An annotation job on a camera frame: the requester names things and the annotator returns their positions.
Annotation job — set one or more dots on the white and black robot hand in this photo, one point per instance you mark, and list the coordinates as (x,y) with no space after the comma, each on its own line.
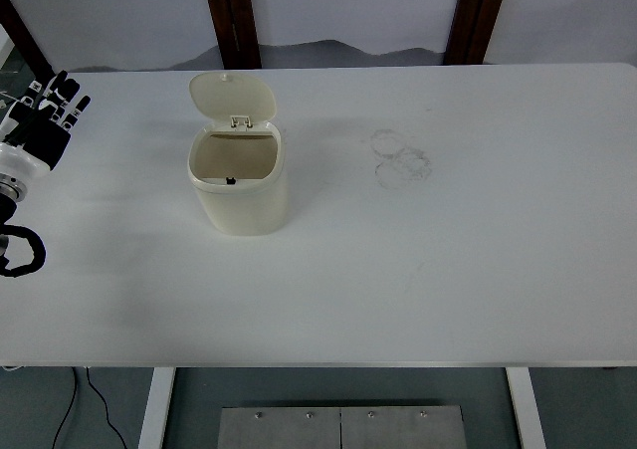
(42,143)

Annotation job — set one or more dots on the dark brown wooden post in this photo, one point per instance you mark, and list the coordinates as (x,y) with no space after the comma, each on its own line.
(234,21)
(22,38)
(475,18)

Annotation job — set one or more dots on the grey metal plate with screws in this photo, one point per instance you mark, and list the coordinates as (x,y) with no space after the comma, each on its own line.
(343,429)

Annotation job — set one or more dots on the white table leg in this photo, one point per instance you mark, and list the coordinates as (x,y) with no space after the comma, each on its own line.
(156,409)
(526,409)

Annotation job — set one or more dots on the cream plastic trash bin with lid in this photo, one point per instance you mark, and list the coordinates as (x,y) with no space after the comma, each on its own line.
(241,207)

